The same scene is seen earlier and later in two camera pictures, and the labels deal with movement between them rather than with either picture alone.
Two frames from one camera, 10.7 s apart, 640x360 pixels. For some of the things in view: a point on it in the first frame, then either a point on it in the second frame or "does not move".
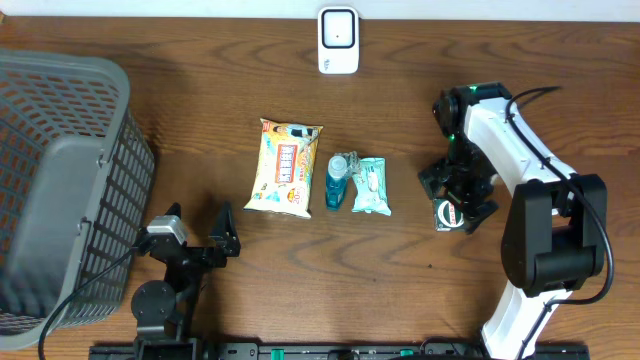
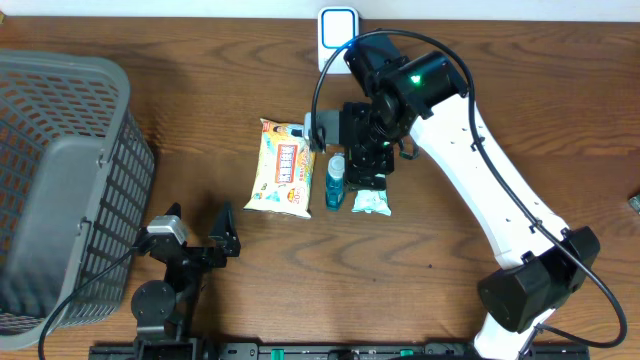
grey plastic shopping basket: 77,190 does not move
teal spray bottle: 341,166 does not move
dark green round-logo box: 448,216 to 635,203
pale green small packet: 370,180 does not move
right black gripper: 466,196 to 359,158
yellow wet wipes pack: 284,168 does not move
